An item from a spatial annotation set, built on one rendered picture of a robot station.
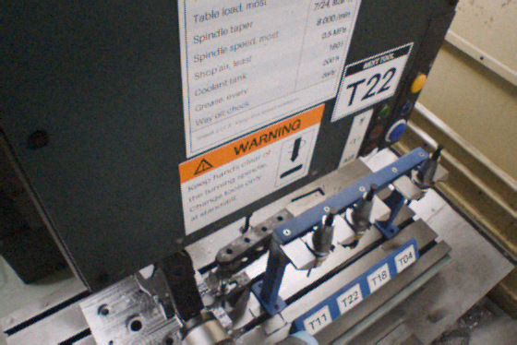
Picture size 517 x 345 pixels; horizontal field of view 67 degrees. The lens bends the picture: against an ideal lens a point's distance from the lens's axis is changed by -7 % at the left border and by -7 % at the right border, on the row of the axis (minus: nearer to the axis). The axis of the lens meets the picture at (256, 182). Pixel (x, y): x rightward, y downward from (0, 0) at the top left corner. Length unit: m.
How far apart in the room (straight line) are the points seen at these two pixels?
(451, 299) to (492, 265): 0.18
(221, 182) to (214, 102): 0.10
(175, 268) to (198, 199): 0.29
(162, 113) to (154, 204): 0.10
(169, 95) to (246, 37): 0.07
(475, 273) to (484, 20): 0.78
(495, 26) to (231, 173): 1.00
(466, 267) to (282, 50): 1.27
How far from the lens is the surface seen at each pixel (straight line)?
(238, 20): 0.29
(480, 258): 1.53
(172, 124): 0.31
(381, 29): 0.41
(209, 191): 0.39
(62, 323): 1.18
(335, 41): 0.37
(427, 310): 1.47
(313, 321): 1.09
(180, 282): 0.68
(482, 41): 1.30
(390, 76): 0.47
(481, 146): 1.41
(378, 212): 0.95
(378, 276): 1.19
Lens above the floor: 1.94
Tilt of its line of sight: 50 degrees down
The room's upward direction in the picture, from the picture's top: 7 degrees clockwise
